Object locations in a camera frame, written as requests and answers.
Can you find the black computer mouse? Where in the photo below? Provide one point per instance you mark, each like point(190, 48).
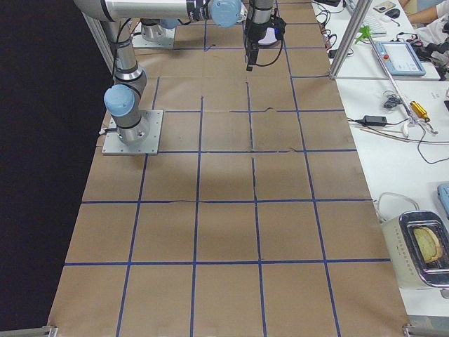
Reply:
point(393, 13)

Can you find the brown paper table cover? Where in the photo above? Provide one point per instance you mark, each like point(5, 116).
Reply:
point(254, 219)

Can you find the black power adapter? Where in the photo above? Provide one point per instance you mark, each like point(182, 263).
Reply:
point(374, 121)

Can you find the aluminium frame post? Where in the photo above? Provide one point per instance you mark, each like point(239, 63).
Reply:
point(352, 29)

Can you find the blue teach pendant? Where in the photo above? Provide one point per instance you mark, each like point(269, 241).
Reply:
point(400, 58)

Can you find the toast slice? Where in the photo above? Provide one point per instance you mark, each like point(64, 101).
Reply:
point(428, 243)

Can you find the green-handled reacher stick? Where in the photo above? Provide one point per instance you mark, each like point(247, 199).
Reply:
point(413, 119)

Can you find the lilac plate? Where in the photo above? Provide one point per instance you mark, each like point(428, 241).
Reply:
point(269, 39)

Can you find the yellow tool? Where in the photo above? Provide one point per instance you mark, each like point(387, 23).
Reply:
point(419, 111)

